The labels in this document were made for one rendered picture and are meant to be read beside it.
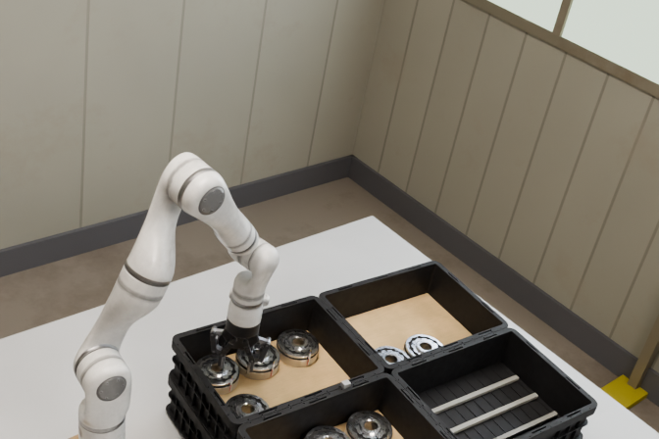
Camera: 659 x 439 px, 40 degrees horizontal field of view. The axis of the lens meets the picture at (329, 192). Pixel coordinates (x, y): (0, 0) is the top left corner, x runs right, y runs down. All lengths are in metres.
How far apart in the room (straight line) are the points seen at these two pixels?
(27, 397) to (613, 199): 2.32
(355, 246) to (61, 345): 0.99
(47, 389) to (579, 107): 2.29
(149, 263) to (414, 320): 0.95
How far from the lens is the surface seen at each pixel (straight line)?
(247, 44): 3.86
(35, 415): 2.24
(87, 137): 3.63
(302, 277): 2.71
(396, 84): 4.31
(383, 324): 2.40
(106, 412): 1.85
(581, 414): 2.19
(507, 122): 3.91
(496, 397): 2.29
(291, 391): 2.15
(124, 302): 1.73
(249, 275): 1.96
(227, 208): 1.68
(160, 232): 1.70
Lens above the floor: 2.31
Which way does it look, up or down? 31 degrees down
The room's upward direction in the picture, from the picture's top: 11 degrees clockwise
